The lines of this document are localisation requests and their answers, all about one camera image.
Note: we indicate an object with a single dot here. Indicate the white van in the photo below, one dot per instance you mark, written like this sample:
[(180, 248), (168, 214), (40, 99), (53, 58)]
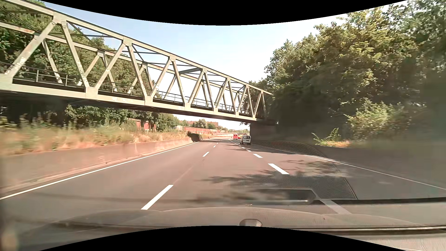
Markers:
[(245, 139)]

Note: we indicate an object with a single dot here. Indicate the wood of green trees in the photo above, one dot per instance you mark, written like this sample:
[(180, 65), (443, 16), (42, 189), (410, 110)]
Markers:
[(366, 76)]

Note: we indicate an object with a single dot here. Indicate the grey asphalt road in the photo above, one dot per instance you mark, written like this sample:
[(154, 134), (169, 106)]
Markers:
[(223, 167)]

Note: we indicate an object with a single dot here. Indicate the pale steel truss bridge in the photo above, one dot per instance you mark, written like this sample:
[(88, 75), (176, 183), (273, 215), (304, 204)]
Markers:
[(139, 69)]

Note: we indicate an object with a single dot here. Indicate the road markings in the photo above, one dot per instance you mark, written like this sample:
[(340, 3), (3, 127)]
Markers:
[(157, 196)]

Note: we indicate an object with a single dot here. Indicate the concrete median barrier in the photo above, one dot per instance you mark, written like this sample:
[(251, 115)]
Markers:
[(69, 162)]

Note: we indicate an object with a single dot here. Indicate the dry grass median strip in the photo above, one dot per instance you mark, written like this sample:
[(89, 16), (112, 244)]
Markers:
[(69, 137)]

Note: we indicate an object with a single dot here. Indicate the red noise barrier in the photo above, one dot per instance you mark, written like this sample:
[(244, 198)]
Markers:
[(200, 130)]

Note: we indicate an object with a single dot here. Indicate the car's own bonnet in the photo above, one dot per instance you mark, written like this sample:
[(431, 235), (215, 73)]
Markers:
[(216, 216)]

